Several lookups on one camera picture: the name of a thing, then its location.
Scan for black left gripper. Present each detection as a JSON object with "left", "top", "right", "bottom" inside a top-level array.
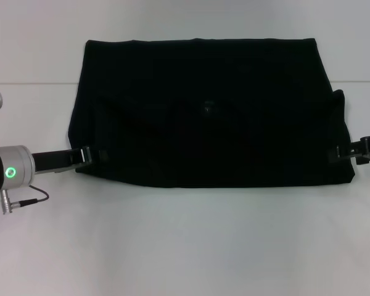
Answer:
[{"left": 30, "top": 146, "right": 110, "bottom": 175}]

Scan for left arm cable, silver plug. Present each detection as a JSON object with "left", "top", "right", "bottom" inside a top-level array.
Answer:
[{"left": 0, "top": 184, "right": 51, "bottom": 216}]

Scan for black T-shirt with FREE print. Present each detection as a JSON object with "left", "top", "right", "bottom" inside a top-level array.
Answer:
[{"left": 66, "top": 37, "right": 356, "bottom": 189}]

